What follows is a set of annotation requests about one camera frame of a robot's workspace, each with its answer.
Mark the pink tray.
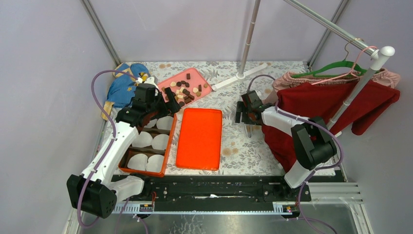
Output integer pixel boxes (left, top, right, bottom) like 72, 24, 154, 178
158, 68, 212, 107

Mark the orange box lid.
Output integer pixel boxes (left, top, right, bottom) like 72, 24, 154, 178
176, 108, 223, 171

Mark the orange chocolate box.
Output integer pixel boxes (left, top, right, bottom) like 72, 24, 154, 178
118, 115, 177, 177

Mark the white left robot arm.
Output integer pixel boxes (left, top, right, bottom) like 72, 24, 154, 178
67, 83, 181, 218

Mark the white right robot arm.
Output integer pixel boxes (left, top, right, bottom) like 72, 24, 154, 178
235, 91, 337, 201

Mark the white paper cup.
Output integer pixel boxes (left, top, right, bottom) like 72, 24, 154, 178
127, 154, 148, 171
151, 134, 169, 151
146, 155, 164, 173
144, 119, 158, 128
131, 132, 153, 148
156, 116, 174, 131

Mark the blue plush toy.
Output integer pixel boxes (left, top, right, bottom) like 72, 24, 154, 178
104, 62, 150, 114

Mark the pink garment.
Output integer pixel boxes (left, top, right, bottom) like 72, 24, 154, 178
263, 68, 401, 104

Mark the dark red garment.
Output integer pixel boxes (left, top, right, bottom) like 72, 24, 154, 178
262, 81, 400, 172

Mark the green hanger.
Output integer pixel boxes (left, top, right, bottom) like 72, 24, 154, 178
291, 60, 367, 78

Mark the white clothes rack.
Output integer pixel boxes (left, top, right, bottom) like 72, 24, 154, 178
211, 0, 396, 130

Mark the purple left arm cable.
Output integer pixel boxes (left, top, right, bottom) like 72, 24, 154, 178
76, 69, 143, 229

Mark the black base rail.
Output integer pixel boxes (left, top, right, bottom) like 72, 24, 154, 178
111, 170, 345, 212

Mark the pink wire hanger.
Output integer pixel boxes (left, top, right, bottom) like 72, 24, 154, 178
311, 38, 377, 85

